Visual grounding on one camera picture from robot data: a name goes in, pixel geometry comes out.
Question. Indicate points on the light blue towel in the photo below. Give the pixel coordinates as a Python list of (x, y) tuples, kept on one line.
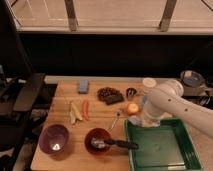
[(138, 121)]

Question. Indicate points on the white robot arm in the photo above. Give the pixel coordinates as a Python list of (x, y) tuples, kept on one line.
[(167, 98)]

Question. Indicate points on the green plastic tray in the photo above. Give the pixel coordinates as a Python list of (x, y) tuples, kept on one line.
[(165, 148)]

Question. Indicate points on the bunch of dark grapes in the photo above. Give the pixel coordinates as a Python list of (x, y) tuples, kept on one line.
[(102, 93)]

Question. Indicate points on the dark chocolate bar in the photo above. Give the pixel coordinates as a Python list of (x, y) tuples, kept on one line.
[(112, 99)]

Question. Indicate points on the blue sponge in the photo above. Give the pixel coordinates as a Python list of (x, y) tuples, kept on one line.
[(83, 86)]

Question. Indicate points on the small dark metal cup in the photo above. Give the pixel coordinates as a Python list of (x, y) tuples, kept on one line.
[(130, 92)]

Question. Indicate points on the orange carrot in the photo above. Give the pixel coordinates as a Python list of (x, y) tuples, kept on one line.
[(85, 109)]

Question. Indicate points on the red yellow apple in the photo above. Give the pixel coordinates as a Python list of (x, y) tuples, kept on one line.
[(132, 109)]

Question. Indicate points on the blue plastic cup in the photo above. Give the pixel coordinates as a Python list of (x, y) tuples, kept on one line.
[(143, 101)]

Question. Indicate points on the white paper cup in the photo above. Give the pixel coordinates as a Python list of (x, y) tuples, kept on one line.
[(148, 84)]

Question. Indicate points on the banana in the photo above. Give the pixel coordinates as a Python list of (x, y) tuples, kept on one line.
[(74, 113)]

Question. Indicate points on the red bowl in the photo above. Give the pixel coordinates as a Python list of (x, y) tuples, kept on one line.
[(98, 133)]

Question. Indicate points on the purple bowl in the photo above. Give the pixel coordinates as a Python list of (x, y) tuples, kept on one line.
[(53, 139)]

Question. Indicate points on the black office chair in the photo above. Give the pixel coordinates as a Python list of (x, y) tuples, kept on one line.
[(21, 91)]

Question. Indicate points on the black handled spoon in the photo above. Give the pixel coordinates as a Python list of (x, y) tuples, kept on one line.
[(115, 143)]

